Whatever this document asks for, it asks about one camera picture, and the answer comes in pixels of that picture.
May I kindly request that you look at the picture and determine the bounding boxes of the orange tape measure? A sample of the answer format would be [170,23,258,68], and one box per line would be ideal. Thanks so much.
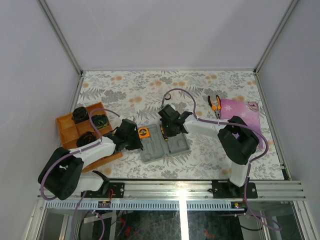
[138,127,150,139]

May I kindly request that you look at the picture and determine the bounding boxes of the yellow black screwdriver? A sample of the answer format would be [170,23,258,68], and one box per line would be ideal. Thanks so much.
[160,125,169,142]

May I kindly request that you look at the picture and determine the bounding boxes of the grey plastic tool case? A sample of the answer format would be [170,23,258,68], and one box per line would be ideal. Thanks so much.
[139,123,190,164]

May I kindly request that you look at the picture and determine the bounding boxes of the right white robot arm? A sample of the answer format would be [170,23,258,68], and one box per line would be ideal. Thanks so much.
[158,104,260,198]

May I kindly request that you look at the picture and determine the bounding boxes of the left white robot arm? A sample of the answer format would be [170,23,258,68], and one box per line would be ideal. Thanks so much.
[38,118,143,201]

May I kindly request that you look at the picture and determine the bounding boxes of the black orange rolled belt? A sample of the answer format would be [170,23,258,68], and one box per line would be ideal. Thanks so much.
[76,131,97,148]

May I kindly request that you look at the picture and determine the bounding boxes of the orange black pliers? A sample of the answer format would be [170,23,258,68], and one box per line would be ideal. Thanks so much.
[207,95,222,119]

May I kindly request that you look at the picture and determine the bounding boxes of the orange wooden divided tray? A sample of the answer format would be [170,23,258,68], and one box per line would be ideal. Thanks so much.
[55,101,124,173]

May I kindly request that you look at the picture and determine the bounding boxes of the purple folded cloth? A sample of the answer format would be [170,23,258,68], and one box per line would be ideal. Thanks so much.
[220,98,262,134]

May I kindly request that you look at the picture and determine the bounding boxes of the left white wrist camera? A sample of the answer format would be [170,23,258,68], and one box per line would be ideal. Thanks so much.
[123,115,136,122]

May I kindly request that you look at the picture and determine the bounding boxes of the aluminium front rail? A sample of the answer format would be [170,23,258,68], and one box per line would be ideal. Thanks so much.
[37,179,307,201]

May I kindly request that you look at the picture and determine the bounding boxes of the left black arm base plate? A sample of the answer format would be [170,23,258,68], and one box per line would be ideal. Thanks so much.
[99,182,125,199]

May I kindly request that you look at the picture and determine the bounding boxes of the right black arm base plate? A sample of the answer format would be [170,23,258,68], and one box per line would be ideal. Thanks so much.
[210,180,258,199]

